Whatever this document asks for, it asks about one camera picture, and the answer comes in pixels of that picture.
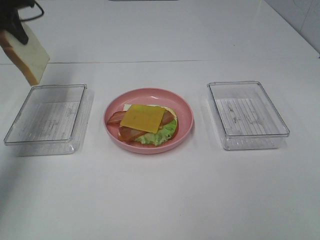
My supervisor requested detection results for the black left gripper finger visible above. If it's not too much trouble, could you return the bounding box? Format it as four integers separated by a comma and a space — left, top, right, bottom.
3, 9, 29, 45

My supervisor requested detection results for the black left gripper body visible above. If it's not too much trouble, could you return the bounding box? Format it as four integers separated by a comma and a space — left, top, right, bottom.
0, 0, 35, 29

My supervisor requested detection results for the white bread slice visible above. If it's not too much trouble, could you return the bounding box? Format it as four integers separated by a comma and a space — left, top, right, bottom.
0, 23, 50, 86
117, 103, 181, 142

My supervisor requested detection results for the bacon strip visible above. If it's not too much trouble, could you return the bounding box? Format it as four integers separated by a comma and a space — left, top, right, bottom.
106, 110, 175, 128
118, 126, 147, 142

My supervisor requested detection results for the yellow cheese slice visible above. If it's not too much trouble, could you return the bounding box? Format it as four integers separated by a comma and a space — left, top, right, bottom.
120, 104, 165, 134

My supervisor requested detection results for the green lettuce leaf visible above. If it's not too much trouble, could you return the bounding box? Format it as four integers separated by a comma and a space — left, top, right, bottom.
134, 119, 178, 147

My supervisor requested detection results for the left clear plastic tray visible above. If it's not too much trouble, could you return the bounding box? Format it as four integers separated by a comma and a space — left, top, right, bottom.
3, 84, 89, 156

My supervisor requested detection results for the clear plastic tray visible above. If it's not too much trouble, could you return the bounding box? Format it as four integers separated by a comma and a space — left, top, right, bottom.
207, 81, 290, 151
3, 84, 89, 156

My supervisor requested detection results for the pink round plate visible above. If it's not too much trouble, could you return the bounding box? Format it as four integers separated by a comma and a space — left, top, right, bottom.
103, 87, 194, 154

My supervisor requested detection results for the right clear plastic tray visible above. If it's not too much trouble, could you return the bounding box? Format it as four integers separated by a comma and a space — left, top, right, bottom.
207, 81, 290, 151

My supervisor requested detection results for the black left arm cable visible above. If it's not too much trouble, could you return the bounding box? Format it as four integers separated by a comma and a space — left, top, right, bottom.
18, 0, 45, 22

